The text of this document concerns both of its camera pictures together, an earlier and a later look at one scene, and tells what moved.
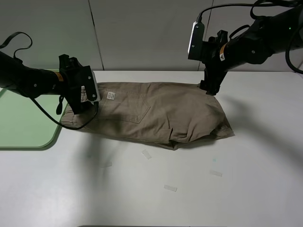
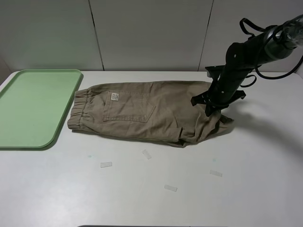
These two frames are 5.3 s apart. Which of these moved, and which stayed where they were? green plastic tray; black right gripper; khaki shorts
Moved: black right gripper
Stayed: green plastic tray; khaki shorts
